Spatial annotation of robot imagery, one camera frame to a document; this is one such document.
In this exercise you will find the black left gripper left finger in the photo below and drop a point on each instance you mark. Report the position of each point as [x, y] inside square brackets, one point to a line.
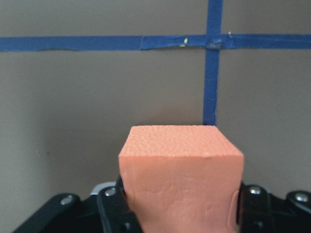
[114, 211]

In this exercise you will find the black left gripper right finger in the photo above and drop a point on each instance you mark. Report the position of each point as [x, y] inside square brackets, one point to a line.
[254, 212]

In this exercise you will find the orange foam block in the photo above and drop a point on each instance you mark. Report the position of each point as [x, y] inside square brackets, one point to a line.
[181, 179]

